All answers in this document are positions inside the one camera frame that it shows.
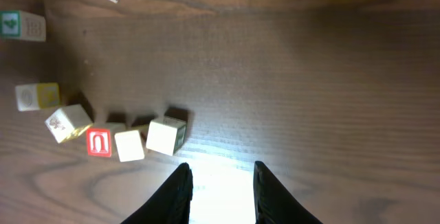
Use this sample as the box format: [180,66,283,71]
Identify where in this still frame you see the cream block with yellow side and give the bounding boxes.
[15,82,61,111]

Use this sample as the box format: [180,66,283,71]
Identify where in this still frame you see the plain cream wooden block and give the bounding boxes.
[146,116,186,156]

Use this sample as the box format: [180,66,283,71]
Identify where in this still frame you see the red U wooden block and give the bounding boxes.
[86,122,126,157]

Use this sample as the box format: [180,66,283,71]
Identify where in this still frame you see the green 4 wooden block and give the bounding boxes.
[1,10,46,42]

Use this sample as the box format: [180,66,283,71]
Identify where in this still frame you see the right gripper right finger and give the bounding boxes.
[253,161,322,224]

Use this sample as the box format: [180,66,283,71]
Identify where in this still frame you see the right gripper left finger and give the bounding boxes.
[121,163,193,224]

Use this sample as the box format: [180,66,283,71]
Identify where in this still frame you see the blue-edged number 3 block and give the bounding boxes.
[115,124,149,162]

